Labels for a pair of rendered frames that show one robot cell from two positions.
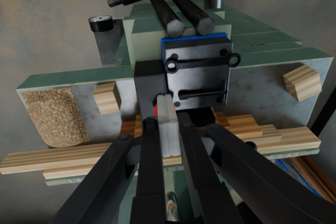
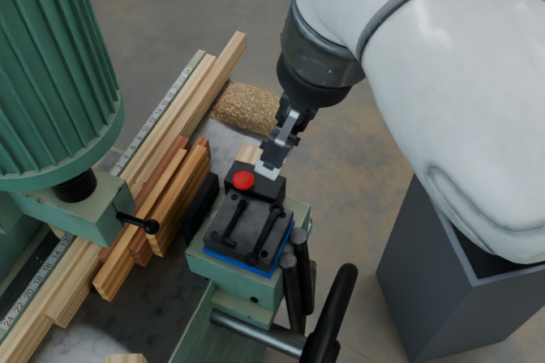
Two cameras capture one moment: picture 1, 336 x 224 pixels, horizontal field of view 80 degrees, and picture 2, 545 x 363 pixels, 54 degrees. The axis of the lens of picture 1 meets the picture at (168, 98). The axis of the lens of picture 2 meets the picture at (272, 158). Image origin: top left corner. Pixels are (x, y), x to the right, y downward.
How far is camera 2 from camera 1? 53 cm
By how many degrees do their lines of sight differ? 38
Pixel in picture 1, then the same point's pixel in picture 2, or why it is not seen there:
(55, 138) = (244, 93)
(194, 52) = (277, 231)
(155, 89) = (264, 185)
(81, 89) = not seen: hidden behind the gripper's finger
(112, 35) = not seen: hidden behind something
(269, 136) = (68, 301)
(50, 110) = (273, 110)
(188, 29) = (289, 249)
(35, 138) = (163, 60)
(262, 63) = (183, 339)
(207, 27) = (285, 261)
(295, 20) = not seen: outside the picture
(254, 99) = (135, 313)
